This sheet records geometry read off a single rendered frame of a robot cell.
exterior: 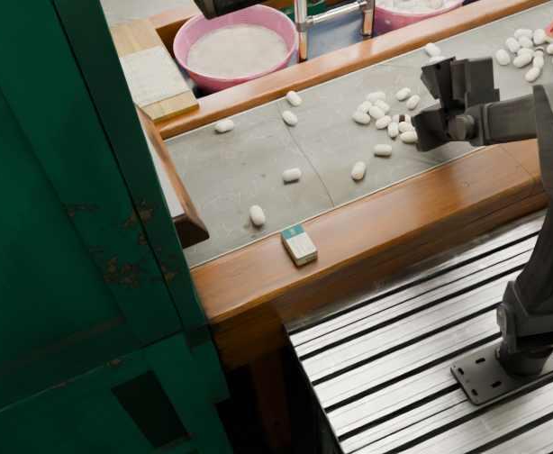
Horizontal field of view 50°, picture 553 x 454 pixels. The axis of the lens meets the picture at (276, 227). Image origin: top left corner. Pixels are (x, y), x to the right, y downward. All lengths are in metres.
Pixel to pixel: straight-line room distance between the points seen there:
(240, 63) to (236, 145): 0.25
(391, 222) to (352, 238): 0.07
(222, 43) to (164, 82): 0.21
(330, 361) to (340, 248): 0.18
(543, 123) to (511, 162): 0.40
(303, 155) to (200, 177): 0.19
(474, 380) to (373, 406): 0.15
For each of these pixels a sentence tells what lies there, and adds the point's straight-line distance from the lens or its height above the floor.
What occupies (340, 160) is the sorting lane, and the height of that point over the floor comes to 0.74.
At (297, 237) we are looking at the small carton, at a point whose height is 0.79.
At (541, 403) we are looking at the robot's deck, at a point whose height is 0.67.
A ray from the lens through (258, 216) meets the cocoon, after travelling 0.97.
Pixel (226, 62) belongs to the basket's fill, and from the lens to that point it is 1.32.
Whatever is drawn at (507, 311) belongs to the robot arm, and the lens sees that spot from 0.86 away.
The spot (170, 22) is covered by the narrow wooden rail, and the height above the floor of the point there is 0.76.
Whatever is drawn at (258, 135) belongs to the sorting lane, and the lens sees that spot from 1.13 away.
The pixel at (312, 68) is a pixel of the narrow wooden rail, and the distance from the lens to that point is 1.23.
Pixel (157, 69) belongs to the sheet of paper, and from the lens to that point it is 1.26.
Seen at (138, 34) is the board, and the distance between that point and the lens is 1.38.
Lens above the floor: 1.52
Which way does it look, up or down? 52 degrees down
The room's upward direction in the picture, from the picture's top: 6 degrees counter-clockwise
